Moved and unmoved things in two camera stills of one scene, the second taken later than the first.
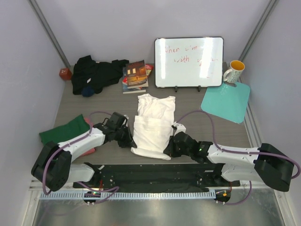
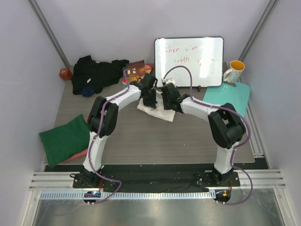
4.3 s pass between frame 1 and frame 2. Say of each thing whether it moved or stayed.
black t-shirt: stayed
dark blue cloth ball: stayed
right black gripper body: moved
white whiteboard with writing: stayed
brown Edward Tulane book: stayed
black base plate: stayed
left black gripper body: moved
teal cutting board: stayed
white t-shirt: moved
